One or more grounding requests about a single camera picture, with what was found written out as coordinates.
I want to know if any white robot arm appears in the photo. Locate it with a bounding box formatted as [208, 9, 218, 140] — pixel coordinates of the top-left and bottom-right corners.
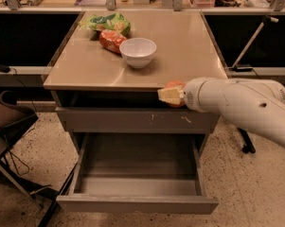
[157, 78, 285, 148]

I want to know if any green chip bag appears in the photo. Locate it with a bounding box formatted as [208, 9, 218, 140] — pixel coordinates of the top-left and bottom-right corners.
[79, 12, 131, 36]

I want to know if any white pole stand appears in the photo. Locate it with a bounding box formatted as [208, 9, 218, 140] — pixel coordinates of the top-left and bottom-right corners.
[229, 15, 278, 71]

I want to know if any orange snack bag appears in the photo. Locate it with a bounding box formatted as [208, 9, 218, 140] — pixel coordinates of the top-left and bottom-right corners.
[99, 29, 127, 54]

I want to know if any open middle drawer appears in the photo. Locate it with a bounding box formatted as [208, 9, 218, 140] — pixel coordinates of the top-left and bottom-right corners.
[58, 133, 219, 214]

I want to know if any black power adapter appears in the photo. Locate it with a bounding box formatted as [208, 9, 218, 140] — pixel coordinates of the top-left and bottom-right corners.
[0, 64, 10, 73]

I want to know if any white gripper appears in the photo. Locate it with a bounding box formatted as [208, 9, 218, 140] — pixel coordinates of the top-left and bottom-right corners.
[157, 78, 210, 113]

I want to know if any brown office chair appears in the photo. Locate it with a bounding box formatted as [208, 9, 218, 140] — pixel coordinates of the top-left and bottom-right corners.
[0, 91, 59, 201]

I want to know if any closed top drawer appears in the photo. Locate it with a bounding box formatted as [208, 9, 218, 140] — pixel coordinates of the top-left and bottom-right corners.
[56, 107, 219, 134]

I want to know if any red apple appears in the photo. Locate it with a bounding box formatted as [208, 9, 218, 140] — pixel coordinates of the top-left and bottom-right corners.
[164, 80, 185, 108]

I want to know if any grey drawer cabinet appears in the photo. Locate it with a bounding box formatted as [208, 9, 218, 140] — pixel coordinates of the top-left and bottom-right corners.
[42, 9, 234, 144]

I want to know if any white bowl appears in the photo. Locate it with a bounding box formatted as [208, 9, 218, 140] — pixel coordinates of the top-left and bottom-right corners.
[119, 38, 157, 69]

